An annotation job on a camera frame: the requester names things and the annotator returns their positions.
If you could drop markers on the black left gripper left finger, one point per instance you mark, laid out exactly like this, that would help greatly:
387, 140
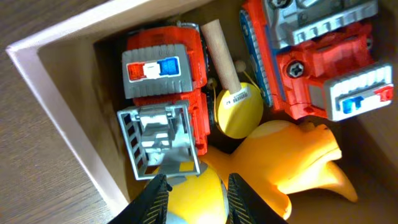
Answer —
150, 206

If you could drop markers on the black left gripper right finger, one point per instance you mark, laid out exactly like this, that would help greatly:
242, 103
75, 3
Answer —
246, 206

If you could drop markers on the yellow grey toy ball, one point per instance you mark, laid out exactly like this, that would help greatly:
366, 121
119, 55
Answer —
200, 199

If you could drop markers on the orange plastic toy animal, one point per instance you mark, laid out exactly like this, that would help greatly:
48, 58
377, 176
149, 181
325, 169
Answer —
280, 158

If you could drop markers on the yellow ball wooden stick toy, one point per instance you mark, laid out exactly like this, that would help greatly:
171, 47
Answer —
239, 105

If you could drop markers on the small red toy truck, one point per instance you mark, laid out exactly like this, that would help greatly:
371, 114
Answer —
166, 129

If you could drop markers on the red toy car grey top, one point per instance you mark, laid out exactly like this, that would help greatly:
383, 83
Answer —
313, 57

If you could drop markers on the pink open cardboard box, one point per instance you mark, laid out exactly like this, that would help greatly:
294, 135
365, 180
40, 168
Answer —
74, 70

